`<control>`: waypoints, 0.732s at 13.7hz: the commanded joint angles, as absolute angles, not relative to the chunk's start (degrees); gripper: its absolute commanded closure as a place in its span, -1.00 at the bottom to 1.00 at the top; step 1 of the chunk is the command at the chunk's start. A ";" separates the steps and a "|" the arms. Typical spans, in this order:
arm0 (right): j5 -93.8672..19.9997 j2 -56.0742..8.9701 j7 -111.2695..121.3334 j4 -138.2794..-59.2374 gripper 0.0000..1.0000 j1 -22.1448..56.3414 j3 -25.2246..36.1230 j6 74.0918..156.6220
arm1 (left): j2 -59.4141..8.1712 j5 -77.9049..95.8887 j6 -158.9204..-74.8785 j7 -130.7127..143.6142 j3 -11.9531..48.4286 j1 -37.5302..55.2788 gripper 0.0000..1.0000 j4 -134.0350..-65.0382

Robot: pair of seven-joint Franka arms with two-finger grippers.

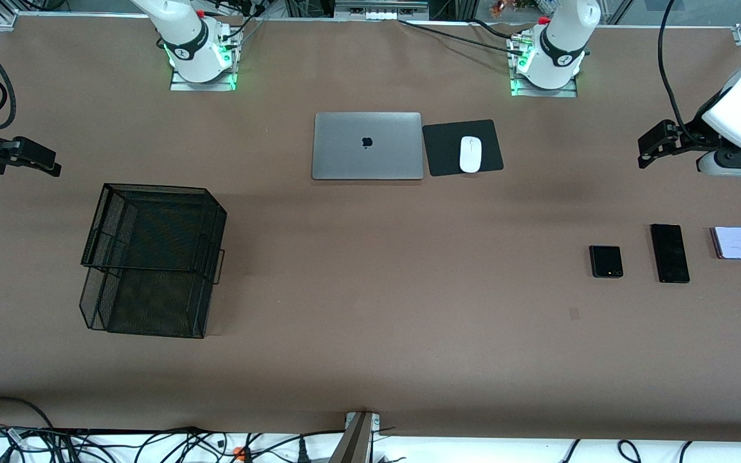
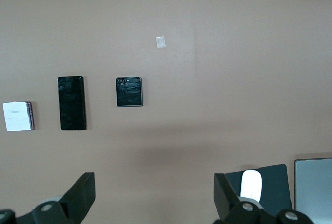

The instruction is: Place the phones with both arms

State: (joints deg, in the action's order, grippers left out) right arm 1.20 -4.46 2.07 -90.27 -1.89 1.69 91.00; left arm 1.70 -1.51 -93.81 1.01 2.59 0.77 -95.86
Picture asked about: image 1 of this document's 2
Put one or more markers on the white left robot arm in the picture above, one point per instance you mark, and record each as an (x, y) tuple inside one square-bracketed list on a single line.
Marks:
[(563, 38)]

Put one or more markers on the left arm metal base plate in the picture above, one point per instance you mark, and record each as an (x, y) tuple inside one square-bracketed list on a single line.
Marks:
[(570, 92)]

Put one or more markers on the black power plug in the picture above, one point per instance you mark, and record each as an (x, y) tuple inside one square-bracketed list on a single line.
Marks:
[(301, 450)]

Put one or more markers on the black flip phone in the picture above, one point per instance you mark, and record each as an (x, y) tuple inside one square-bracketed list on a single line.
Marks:
[(606, 262)]

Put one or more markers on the lilac flip phone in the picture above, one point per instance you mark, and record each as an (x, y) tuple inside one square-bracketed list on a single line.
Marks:
[(731, 243)]

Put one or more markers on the silver closed laptop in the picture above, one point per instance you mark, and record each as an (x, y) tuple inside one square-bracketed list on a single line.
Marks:
[(367, 154)]

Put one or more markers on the black slab smartphone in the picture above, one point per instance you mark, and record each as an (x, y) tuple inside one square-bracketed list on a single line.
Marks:
[(670, 254)]

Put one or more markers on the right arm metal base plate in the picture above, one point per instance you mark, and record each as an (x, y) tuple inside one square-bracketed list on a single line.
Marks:
[(181, 86)]

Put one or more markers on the white power strip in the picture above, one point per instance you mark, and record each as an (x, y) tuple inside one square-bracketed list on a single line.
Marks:
[(380, 13)]

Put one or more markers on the black mouse pad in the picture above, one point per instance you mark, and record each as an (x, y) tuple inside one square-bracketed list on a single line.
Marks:
[(441, 154)]

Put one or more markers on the white computer mouse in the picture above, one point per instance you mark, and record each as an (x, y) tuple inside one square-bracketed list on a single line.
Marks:
[(471, 154)]

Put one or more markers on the metal bracket at table edge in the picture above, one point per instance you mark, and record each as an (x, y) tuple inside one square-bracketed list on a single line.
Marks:
[(357, 444)]

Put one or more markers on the black mesh two-tier tray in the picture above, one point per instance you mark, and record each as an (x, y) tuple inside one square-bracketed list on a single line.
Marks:
[(152, 257)]

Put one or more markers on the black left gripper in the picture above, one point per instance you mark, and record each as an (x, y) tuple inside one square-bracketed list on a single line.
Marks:
[(694, 131)]

